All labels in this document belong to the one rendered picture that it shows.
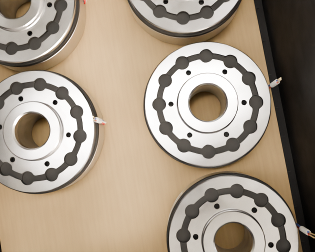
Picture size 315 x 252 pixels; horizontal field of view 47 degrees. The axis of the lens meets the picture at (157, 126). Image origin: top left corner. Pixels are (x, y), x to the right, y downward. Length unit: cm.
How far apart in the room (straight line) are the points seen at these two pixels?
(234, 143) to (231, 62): 7
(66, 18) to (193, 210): 19
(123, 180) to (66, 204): 6
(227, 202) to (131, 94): 13
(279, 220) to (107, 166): 15
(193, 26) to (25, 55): 14
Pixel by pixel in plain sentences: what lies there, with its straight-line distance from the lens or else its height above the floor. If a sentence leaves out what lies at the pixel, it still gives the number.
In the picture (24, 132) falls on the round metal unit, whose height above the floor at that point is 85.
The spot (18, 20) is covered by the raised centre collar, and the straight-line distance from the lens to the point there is 33.
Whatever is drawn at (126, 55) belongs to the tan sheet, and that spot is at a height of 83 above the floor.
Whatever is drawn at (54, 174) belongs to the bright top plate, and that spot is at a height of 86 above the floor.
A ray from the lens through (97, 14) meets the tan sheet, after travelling 35.
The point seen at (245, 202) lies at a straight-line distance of 29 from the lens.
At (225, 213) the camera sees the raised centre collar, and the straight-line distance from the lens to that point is 29.
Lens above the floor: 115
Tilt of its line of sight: 85 degrees down
